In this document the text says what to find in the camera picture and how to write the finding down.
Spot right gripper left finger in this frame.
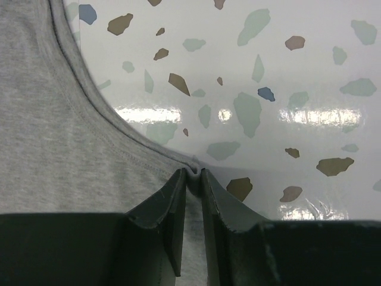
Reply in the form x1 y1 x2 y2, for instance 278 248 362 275
1 169 186 285

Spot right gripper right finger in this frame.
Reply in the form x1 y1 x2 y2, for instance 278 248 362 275
201 169 380 285

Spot grey garment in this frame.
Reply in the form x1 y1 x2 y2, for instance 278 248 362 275
1 1 210 285

